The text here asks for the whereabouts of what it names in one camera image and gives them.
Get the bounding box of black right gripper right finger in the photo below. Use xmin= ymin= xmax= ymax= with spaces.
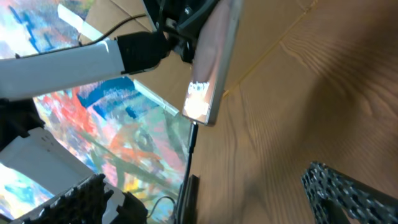
xmin=301 ymin=161 xmax=397 ymax=224

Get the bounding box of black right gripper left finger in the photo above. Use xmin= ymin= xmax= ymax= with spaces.
xmin=10 ymin=174 xmax=114 ymax=224

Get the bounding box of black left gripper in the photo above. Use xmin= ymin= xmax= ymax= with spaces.
xmin=141 ymin=0 xmax=221 ymax=65

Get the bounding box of black USB charging cable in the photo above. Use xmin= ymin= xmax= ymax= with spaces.
xmin=174 ymin=121 xmax=200 ymax=224

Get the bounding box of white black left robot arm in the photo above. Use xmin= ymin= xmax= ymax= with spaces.
xmin=1 ymin=1 xmax=216 ymax=223

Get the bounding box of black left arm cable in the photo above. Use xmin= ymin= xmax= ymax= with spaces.
xmin=14 ymin=12 xmax=149 ymax=60

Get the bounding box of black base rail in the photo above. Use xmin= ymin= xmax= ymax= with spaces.
xmin=177 ymin=175 xmax=200 ymax=224

